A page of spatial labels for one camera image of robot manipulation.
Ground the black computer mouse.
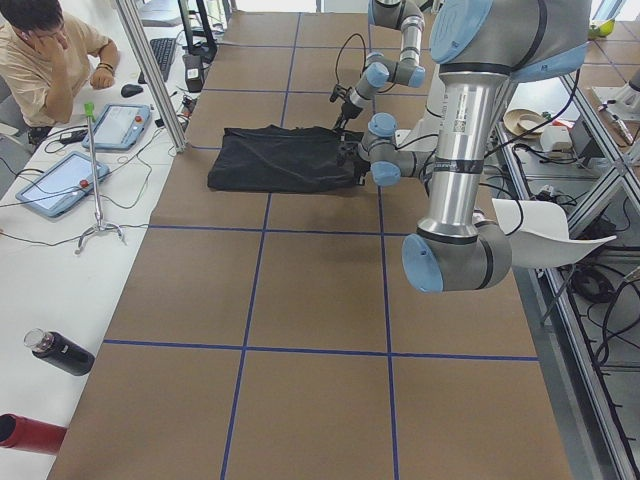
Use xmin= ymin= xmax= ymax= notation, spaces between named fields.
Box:
xmin=120 ymin=84 xmax=143 ymax=98

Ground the seated person beige shirt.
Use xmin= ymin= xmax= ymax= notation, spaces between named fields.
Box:
xmin=1 ymin=1 xmax=119 ymax=128

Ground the white power adapter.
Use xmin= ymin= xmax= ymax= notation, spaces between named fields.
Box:
xmin=539 ymin=125 xmax=573 ymax=152

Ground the wooden bowl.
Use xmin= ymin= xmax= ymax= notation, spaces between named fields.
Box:
xmin=503 ymin=109 xmax=546 ymax=139

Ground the near blue teach pendant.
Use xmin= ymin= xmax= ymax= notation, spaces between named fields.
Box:
xmin=15 ymin=152 xmax=93 ymax=218

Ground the black box white label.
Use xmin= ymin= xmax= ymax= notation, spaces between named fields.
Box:
xmin=182 ymin=54 xmax=205 ymax=93

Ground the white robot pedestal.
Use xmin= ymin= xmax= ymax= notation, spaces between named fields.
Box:
xmin=395 ymin=65 xmax=445 ymax=177

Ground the brown paper table cover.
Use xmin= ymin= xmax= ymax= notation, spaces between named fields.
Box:
xmin=50 ymin=13 xmax=571 ymax=479

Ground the blue teach pendant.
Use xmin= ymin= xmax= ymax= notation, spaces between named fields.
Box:
xmin=15 ymin=152 xmax=93 ymax=218
xmin=92 ymin=103 xmax=151 ymax=151

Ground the white plastic chair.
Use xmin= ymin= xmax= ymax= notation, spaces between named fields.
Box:
xmin=492 ymin=198 xmax=616 ymax=269

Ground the aluminium frame post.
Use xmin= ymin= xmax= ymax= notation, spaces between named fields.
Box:
xmin=114 ymin=0 xmax=187 ymax=153

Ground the far blue teach pendant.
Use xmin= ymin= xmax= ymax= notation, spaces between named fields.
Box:
xmin=92 ymin=103 xmax=151 ymax=151

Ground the black water bottle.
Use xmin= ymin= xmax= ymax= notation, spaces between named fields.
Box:
xmin=23 ymin=328 xmax=95 ymax=376

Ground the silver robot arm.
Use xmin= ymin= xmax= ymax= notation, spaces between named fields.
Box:
xmin=330 ymin=1 xmax=426 ymax=132
xmin=332 ymin=1 xmax=590 ymax=293

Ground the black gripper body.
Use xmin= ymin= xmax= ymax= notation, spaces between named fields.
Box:
xmin=336 ymin=139 xmax=370 ymax=184
xmin=329 ymin=83 xmax=362 ymax=122

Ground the silver tripod stand green top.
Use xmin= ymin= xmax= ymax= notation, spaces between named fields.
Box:
xmin=75 ymin=102 xmax=125 ymax=255

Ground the black graphic t-shirt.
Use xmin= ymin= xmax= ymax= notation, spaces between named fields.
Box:
xmin=207 ymin=125 xmax=362 ymax=194

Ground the black keyboard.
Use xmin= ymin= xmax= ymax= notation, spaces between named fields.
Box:
xmin=150 ymin=37 xmax=177 ymax=82

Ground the red water bottle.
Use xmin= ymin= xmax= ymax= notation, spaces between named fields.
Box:
xmin=1 ymin=413 xmax=67 ymax=455

